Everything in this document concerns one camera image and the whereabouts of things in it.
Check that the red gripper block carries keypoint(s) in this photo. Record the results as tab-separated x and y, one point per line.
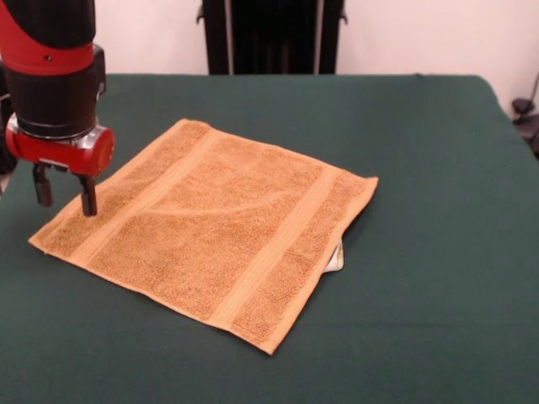
63	153

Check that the tan terry towel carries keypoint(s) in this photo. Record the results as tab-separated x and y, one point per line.
219	235

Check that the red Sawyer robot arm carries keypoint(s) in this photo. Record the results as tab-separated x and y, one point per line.
46	63

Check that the dark green table cloth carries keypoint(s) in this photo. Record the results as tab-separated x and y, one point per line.
421	294

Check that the black stand base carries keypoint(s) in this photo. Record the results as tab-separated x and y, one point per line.
526	122

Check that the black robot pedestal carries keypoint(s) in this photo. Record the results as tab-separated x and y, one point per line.
273	38

